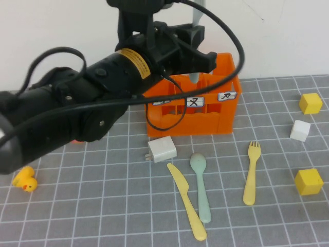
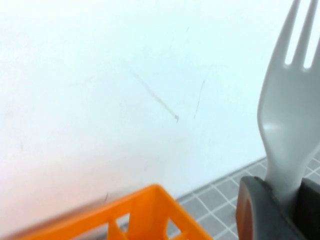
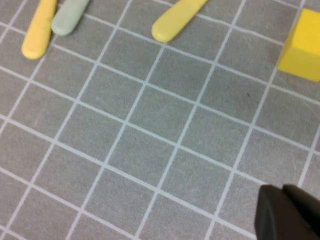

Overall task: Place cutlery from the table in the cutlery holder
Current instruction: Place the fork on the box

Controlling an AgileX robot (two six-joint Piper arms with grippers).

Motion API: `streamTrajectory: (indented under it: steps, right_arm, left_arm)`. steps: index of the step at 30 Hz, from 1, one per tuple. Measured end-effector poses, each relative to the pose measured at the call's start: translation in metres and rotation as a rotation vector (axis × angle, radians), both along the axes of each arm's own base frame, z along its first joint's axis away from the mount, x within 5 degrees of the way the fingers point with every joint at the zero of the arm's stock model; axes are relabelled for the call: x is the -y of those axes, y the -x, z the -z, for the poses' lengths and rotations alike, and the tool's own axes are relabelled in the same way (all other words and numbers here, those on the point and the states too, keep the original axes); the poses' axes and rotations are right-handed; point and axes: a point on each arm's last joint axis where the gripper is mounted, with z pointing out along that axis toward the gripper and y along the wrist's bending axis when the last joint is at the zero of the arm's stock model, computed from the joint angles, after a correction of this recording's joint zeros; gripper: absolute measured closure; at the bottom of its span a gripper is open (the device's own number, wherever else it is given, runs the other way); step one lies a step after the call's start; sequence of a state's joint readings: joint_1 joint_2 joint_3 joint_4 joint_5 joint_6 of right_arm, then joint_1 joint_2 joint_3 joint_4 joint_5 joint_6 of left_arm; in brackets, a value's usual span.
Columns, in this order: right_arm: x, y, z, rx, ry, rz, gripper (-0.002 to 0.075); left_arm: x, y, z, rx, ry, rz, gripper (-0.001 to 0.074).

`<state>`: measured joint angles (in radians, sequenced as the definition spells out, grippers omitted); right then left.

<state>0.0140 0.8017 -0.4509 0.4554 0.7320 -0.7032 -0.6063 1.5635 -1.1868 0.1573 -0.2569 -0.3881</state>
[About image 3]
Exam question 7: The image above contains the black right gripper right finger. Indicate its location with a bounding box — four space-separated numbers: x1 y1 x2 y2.
283 184 320 233

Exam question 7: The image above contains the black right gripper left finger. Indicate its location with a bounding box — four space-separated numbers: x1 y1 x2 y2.
254 185 320 240

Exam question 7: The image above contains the green plastic spoon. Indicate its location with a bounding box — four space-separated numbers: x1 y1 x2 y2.
51 0 91 37

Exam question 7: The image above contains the yellow plastic knife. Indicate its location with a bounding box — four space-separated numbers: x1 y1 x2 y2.
21 0 60 61

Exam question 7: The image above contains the grey grid tablecloth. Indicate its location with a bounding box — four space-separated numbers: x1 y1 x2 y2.
0 0 320 240

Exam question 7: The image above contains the yellow foam cube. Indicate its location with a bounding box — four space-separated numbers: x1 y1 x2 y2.
277 8 320 83

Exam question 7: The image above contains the yellow plastic fork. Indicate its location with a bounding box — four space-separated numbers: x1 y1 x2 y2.
151 0 209 43

